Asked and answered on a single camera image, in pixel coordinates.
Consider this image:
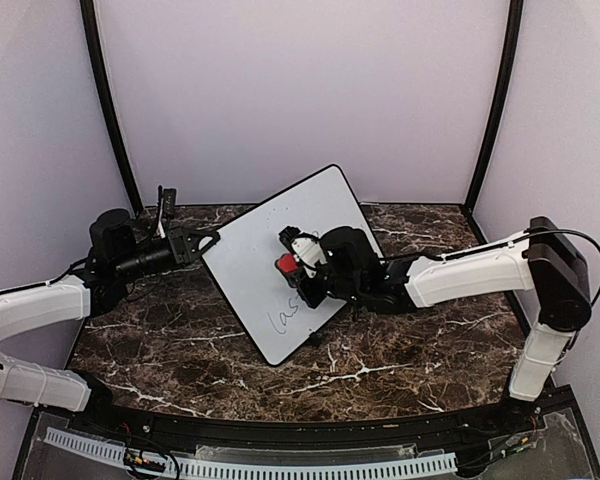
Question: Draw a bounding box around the red whiteboard eraser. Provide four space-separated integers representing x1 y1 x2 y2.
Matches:
275 253 299 275

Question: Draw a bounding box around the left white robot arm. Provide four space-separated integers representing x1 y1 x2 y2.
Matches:
0 209 220 436

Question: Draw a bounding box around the white slotted cable duct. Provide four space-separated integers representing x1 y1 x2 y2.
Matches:
43 427 457 479

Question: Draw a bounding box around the white whiteboard with black frame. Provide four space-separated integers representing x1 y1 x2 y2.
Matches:
203 164 382 366

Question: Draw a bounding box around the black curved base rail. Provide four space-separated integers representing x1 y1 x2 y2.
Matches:
70 402 545 452

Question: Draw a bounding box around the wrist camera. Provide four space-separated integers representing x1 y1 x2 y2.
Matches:
278 226 327 278
151 185 177 238

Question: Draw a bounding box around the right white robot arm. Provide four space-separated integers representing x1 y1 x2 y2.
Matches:
275 216 600 434

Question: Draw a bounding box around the left black frame post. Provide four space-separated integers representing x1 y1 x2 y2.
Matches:
79 0 144 216

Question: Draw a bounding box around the right black frame post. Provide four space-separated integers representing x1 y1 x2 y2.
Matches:
462 0 524 217

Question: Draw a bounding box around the black frame post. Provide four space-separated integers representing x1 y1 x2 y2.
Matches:
462 0 524 217
79 0 144 216

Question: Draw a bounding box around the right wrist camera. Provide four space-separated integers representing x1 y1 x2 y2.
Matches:
278 226 327 278

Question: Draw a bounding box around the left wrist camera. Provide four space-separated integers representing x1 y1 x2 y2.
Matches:
151 185 177 238

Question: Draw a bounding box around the black whiteboard stand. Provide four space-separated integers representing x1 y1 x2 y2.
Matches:
307 333 322 348

